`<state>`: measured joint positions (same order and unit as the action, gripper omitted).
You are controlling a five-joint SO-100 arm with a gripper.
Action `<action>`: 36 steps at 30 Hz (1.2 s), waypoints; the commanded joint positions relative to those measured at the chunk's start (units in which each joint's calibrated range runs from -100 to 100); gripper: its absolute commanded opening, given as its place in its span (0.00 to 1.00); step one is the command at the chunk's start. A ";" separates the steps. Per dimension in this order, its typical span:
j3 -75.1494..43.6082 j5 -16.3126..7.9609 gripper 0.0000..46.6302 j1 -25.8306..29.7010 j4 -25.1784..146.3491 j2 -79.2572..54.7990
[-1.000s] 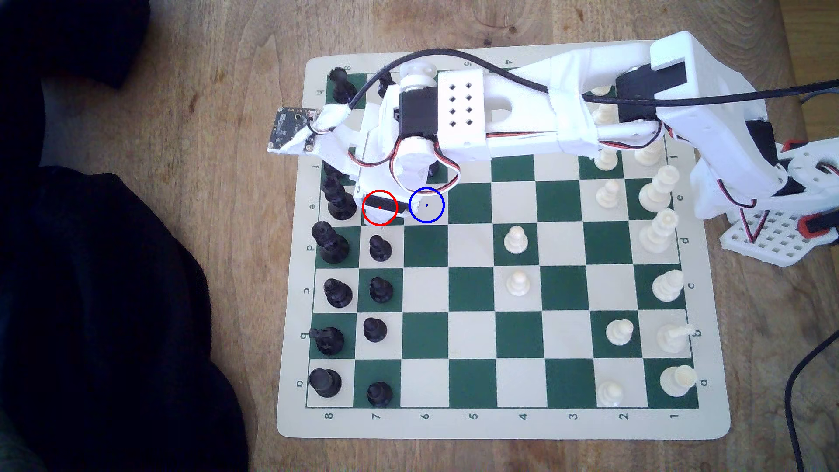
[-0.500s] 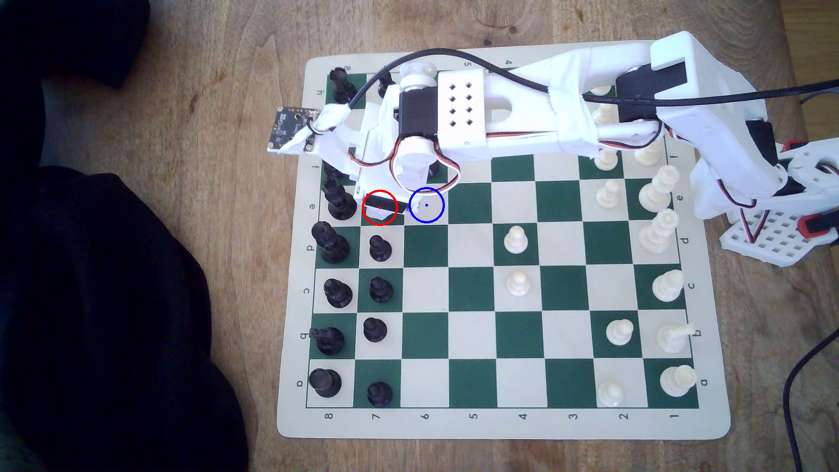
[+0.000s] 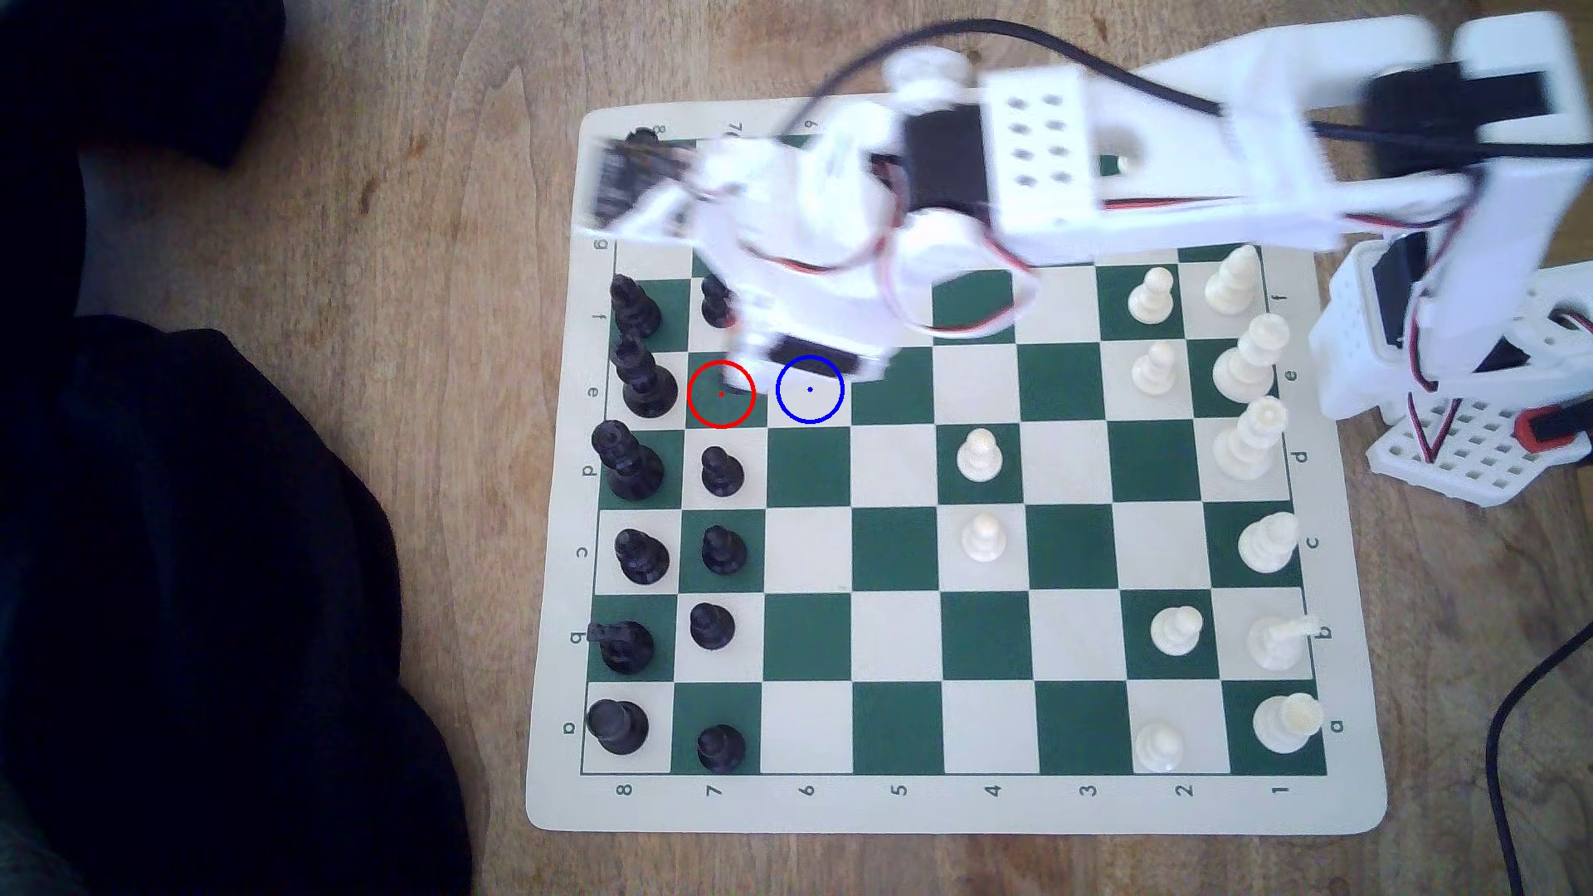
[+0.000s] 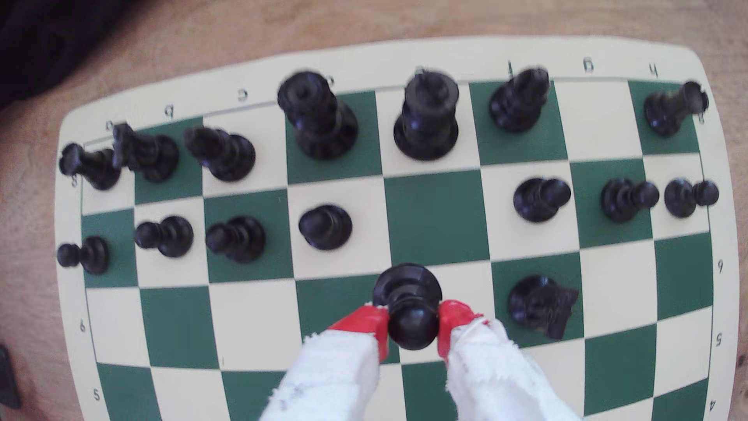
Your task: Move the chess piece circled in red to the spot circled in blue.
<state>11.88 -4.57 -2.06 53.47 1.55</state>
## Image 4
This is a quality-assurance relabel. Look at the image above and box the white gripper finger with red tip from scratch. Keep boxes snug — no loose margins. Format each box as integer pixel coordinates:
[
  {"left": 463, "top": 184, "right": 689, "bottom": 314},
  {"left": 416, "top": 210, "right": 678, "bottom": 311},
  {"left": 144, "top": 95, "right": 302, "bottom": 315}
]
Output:
[
  {"left": 437, "top": 299, "right": 583, "bottom": 421},
  {"left": 260, "top": 304, "right": 390, "bottom": 421}
]

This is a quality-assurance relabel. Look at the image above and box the black pawn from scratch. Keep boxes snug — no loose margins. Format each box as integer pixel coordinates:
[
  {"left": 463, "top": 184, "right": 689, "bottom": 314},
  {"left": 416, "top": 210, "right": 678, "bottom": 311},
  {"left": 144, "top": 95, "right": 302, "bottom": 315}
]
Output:
[
  {"left": 56, "top": 235, "right": 110, "bottom": 276},
  {"left": 601, "top": 178, "right": 660, "bottom": 223},
  {"left": 298, "top": 205, "right": 353, "bottom": 251},
  {"left": 513, "top": 178, "right": 572, "bottom": 223},
  {"left": 134, "top": 216, "right": 195, "bottom": 258},
  {"left": 205, "top": 216, "right": 266, "bottom": 263},
  {"left": 372, "top": 263, "right": 443, "bottom": 352},
  {"left": 664, "top": 179, "right": 720, "bottom": 219}
]

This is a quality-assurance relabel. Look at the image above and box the green and cream chess board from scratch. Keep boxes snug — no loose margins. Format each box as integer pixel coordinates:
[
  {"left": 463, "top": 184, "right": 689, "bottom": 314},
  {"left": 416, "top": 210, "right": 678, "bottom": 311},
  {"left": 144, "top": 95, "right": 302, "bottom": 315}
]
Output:
[{"left": 54, "top": 36, "right": 742, "bottom": 421}]

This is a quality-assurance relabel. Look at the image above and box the black knight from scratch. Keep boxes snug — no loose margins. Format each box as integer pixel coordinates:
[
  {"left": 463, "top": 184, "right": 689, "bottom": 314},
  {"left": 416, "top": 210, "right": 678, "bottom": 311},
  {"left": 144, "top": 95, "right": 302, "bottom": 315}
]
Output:
[
  {"left": 507, "top": 275, "right": 579, "bottom": 341},
  {"left": 112, "top": 123, "right": 180, "bottom": 183}
]

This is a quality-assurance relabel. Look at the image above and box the black bishop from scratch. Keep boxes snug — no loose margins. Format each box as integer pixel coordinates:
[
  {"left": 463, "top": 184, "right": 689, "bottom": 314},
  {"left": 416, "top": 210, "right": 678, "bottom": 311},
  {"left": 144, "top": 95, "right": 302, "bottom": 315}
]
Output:
[
  {"left": 184, "top": 126, "right": 257, "bottom": 182},
  {"left": 489, "top": 67, "right": 551, "bottom": 133}
]

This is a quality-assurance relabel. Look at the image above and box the black queen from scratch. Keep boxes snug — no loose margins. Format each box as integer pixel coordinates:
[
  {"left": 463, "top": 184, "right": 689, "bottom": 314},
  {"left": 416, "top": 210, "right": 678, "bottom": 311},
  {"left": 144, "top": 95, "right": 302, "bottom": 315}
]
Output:
[{"left": 277, "top": 71, "right": 360, "bottom": 161}]

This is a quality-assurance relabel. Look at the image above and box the black king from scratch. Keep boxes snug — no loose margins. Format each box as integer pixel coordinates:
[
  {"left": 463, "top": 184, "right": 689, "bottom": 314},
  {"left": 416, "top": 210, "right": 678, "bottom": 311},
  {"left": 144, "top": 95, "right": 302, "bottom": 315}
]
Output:
[{"left": 393, "top": 69, "right": 460, "bottom": 161}]

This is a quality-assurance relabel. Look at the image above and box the black rook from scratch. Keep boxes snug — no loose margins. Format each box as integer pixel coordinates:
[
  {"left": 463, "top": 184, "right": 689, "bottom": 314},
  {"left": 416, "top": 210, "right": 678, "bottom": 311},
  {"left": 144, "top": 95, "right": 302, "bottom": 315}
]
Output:
[
  {"left": 644, "top": 81, "right": 709, "bottom": 138},
  {"left": 58, "top": 142, "right": 122, "bottom": 191}
]

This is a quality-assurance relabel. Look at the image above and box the small black object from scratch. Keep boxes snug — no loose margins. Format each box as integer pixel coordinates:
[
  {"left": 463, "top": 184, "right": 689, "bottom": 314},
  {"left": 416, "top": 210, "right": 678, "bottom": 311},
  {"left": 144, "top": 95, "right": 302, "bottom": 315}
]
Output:
[{"left": 0, "top": 345, "right": 23, "bottom": 410}]

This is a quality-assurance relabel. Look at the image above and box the black cloth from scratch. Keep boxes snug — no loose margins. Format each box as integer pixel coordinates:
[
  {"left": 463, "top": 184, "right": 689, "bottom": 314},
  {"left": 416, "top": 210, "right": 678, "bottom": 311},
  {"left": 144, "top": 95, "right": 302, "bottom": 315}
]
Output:
[{"left": 0, "top": 0, "right": 141, "bottom": 109}]

